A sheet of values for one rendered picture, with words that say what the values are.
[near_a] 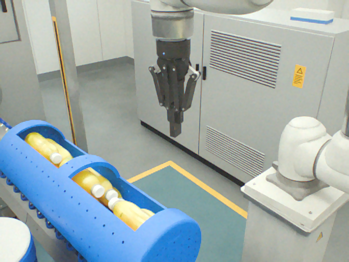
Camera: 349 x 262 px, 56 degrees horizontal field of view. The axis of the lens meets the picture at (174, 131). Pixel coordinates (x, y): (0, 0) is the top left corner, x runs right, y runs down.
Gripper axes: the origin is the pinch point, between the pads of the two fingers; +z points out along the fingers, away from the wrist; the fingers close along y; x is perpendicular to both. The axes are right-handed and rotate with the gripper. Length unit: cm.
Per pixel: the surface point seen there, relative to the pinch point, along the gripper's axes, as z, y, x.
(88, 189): 31.8, 33.4, 2.8
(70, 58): 7, 90, -46
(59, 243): 56, 45, 10
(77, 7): 31, 396, -323
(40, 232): 60, 60, 8
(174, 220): 26.6, -1.9, 4.8
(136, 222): 30.2, 8.9, 7.9
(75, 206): 29.9, 28.7, 12.5
